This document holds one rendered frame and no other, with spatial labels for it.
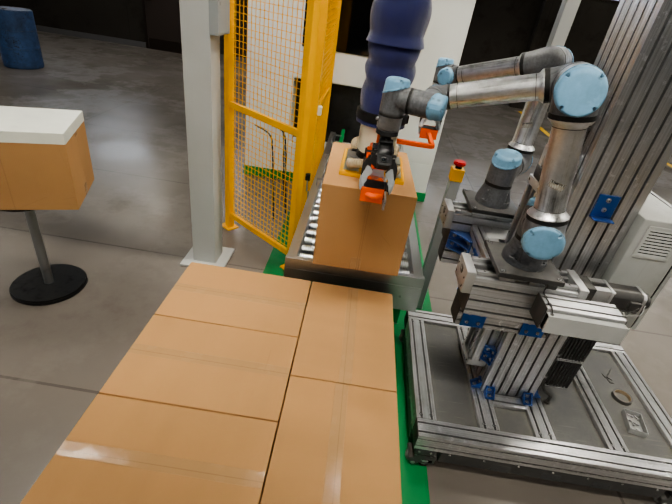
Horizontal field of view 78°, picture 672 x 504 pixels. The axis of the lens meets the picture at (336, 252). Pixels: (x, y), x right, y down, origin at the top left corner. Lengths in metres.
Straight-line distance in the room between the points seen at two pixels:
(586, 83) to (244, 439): 1.36
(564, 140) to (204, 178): 2.10
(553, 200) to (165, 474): 1.34
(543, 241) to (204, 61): 1.96
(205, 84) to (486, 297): 1.87
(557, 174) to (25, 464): 2.19
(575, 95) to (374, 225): 0.93
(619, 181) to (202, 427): 1.60
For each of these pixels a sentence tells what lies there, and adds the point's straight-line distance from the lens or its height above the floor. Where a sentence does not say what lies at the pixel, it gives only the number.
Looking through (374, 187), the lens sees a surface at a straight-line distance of 1.38.
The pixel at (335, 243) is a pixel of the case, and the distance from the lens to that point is 1.87.
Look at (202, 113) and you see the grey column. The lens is 2.66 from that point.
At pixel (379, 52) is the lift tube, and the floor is 1.57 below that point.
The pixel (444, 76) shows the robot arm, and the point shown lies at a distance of 2.01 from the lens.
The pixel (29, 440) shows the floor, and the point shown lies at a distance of 2.31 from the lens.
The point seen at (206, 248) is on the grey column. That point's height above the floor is 0.13.
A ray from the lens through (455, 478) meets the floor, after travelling 2.18.
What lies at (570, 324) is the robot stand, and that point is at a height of 0.93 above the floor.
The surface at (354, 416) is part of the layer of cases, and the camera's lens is 1.53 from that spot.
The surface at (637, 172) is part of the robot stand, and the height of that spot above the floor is 1.37.
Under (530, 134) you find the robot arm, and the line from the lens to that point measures 2.04.
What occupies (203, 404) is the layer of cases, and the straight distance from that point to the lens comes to 1.53.
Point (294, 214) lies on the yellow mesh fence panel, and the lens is 2.82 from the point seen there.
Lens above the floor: 1.75
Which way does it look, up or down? 32 degrees down
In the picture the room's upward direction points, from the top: 9 degrees clockwise
